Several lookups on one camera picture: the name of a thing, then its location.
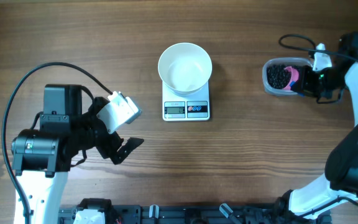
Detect white bowl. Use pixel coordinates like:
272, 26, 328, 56
157, 42, 213, 95

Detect pink scoop blue handle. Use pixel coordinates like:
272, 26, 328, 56
283, 66, 300, 96

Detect black beans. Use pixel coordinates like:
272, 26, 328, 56
267, 64, 302, 89

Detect left black camera cable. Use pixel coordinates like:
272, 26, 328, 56
1, 62, 114, 224

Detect clear plastic container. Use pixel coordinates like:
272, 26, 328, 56
262, 57, 313, 96

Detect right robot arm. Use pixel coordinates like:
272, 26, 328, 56
271, 32, 358, 223

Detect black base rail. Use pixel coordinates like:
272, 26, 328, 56
57, 198, 332, 224

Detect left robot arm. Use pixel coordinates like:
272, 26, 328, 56
11, 84, 143, 223

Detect white digital kitchen scale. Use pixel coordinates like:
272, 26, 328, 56
162, 83, 211, 122

